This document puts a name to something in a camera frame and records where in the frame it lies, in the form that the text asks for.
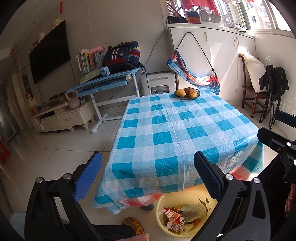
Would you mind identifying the white back cushion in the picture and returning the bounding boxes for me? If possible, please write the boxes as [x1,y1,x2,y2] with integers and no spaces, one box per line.
[199,9,222,25]

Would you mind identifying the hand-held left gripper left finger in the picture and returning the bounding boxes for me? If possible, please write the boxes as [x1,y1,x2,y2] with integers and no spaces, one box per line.
[24,152,103,241]

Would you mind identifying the pink plush toy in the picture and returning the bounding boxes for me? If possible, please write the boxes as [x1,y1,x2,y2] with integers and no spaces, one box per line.
[89,46,105,55]

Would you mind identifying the dark fruit plate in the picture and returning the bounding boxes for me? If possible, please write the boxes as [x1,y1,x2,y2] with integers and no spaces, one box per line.
[174,88,201,100]

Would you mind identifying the yellow plastic basin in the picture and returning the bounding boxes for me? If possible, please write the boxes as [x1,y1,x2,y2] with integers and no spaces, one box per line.
[155,184,219,237]

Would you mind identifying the cream television cabinet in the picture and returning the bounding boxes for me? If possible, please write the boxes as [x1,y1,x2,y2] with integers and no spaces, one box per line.
[30,101,96,133]

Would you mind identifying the light blue plastic bin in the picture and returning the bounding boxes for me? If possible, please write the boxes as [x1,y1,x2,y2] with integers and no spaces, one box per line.
[10,212,26,233]

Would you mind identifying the red plastic stool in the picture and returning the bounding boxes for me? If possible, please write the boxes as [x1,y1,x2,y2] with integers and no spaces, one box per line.
[0,141,10,163]

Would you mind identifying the pink slipper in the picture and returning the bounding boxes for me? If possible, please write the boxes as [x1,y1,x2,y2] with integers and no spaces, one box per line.
[125,233,150,241]

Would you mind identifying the black wall television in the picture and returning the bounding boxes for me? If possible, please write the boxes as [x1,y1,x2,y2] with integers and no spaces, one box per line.
[29,20,71,84]

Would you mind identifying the orange red snack bag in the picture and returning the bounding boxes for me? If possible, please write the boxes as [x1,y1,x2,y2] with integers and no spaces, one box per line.
[164,207,183,229]

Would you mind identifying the row of books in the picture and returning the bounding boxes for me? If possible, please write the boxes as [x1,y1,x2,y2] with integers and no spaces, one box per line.
[75,49,104,75]

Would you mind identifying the white sack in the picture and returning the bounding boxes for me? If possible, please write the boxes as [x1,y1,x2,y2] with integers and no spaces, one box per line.
[244,54,266,93]

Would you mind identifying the red checked under cloth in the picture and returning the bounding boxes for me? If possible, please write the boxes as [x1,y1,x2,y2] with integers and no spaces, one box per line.
[120,166,257,208]

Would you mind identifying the white sneaker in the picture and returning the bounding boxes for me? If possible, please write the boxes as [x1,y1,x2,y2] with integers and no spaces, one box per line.
[228,23,247,32]

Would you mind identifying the white hanging cord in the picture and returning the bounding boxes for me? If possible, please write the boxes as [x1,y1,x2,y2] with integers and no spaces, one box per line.
[87,0,96,48]

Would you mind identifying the dark blue striped backpack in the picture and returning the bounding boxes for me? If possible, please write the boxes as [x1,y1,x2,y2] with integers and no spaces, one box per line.
[102,41,145,74]

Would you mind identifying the brown wooden chair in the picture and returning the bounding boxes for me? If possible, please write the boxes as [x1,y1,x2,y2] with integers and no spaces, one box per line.
[239,53,269,116]

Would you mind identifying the red hanging cloth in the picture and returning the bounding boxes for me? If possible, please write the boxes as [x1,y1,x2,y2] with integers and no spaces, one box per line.
[180,0,219,14]

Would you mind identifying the person's black trousers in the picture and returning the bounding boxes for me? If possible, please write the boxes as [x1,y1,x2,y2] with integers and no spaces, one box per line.
[92,153,289,241]

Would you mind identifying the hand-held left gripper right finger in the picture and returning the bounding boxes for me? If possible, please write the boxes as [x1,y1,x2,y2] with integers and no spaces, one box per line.
[192,151,271,241]

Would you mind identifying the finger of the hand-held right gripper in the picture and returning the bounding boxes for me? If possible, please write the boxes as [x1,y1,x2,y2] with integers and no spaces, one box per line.
[275,110,296,129]
[257,127,296,160]

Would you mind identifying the clear plastic bottle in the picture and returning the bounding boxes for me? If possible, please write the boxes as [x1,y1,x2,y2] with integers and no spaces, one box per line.
[183,204,207,223]

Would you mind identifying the black folding chair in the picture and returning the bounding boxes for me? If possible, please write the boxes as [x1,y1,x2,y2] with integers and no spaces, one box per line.
[251,65,289,130]

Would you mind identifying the blue checked plastic tablecloth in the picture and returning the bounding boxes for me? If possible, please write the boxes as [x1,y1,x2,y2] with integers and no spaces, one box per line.
[92,89,265,215]

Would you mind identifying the black bag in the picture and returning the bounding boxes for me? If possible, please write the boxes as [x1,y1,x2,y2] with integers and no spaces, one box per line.
[167,16,188,24]

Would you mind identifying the pink kettlebell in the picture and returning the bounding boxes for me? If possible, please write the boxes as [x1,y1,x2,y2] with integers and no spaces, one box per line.
[65,91,80,109]

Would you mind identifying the brown cardboard box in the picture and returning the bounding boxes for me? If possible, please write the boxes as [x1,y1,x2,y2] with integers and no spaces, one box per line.
[48,95,68,106]

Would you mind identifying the striped colourful box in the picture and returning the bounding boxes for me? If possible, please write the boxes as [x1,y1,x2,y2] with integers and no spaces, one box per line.
[187,11,200,24]

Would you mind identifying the white air purifier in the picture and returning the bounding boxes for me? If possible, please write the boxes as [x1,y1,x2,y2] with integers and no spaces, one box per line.
[141,72,176,96]

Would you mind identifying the colourful dotted slipper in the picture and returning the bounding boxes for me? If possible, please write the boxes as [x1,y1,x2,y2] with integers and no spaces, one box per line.
[122,217,146,235]

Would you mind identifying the person's right hand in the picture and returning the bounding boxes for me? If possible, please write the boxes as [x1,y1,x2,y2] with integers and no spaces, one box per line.
[284,192,295,213]

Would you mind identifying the printed drawstring bag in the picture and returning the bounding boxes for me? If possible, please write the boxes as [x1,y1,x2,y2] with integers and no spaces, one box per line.
[166,32,220,95]

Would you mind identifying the blue study desk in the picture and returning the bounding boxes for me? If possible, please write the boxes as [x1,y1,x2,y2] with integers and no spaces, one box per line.
[66,67,142,135]

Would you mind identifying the black wall cable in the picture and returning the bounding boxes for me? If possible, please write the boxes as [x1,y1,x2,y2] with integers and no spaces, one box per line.
[143,30,168,64]

